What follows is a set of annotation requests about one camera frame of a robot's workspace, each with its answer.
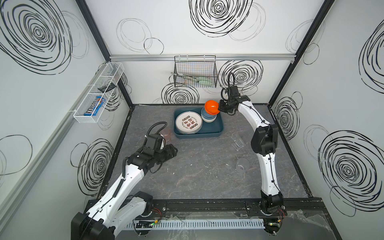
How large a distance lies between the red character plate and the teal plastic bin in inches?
0.4

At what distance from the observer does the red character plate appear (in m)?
1.03

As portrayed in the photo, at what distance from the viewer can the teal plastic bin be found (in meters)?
1.02
